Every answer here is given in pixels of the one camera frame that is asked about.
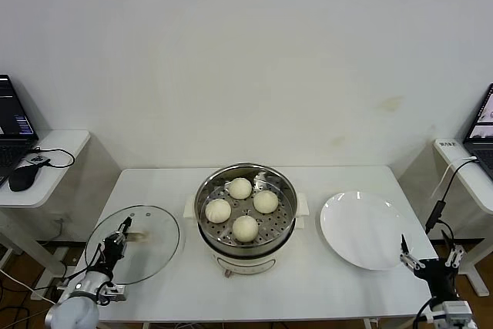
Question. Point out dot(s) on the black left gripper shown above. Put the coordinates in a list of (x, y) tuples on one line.
[(113, 256)]

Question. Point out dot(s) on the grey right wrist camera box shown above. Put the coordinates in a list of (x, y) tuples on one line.
[(456, 311)]

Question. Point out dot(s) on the white round plate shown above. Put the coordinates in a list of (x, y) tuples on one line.
[(366, 229)]

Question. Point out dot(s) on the round glass pot lid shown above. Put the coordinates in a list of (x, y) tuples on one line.
[(158, 236)]

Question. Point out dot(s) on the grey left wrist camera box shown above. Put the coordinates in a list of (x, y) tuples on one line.
[(115, 293)]

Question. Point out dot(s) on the small black usb hub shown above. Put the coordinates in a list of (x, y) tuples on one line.
[(37, 159)]

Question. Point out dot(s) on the white side desk with label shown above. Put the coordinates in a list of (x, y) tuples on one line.
[(454, 159)]

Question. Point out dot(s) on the white steamed baozi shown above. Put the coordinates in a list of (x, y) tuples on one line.
[(218, 210), (265, 202), (245, 228), (240, 188)]

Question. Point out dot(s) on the black computer mouse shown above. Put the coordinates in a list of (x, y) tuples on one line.
[(23, 178)]

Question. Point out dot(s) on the small black label sticker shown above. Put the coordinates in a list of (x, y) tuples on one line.
[(447, 144)]

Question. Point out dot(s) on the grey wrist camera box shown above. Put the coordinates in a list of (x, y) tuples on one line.
[(115, 293), (456, 311)]

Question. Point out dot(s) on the perforated steel steamer basket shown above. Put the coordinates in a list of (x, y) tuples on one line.
[(285, 194)]

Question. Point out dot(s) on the white wall socket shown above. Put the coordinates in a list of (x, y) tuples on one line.
[(62, 219)]

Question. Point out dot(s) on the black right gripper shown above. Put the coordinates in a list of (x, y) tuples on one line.
[(439, 277)]

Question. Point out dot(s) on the black laptop with dark terminal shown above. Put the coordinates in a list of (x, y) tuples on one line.
[(11, 113)]

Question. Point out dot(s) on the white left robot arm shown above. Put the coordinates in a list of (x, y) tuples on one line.
[(73, 311)]

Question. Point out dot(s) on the white side desk with mouse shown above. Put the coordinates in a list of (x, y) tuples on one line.
[(61, 148)]

